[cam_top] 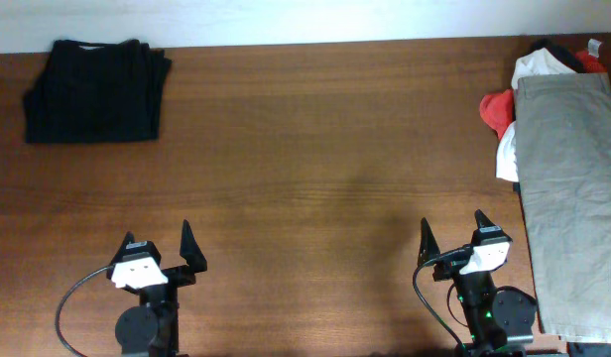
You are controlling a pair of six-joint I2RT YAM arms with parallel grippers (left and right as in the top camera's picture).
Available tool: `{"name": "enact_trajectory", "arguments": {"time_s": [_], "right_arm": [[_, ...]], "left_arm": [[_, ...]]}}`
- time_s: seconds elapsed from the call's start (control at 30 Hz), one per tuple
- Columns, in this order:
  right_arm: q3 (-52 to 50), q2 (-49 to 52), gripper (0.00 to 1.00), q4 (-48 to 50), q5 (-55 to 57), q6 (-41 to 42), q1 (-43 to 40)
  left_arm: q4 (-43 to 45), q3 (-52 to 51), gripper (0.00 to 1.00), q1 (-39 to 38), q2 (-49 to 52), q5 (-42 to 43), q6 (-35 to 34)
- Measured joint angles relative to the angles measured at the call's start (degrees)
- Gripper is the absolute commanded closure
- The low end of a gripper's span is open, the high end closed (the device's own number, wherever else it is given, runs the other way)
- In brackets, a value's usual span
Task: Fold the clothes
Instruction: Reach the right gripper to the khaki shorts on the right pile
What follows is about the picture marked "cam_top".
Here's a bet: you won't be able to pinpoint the dark grey garment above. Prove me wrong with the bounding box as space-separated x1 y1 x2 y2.
567 342 611 357

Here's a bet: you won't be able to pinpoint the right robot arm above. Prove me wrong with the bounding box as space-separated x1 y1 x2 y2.
413 210 538 357

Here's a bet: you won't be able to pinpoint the khaki green shorts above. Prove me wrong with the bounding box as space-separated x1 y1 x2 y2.
515 73 611 343

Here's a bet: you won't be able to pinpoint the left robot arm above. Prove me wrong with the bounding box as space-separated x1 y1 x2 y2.
106 220 207 357

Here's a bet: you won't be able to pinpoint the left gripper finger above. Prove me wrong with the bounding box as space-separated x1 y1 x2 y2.
180 219 207 273
108 231 135 278

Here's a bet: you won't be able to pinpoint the white printed t-shirt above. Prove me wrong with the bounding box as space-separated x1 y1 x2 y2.
496 49 576 182

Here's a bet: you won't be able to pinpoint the folded black garment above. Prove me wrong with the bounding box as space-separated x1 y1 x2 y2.
23 39 173 144

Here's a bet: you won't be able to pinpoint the red lettered garment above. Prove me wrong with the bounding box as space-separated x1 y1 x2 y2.
575 39 607 73

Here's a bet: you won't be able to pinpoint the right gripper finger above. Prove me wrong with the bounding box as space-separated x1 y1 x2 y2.
418 218 440 267
474 209 497 231

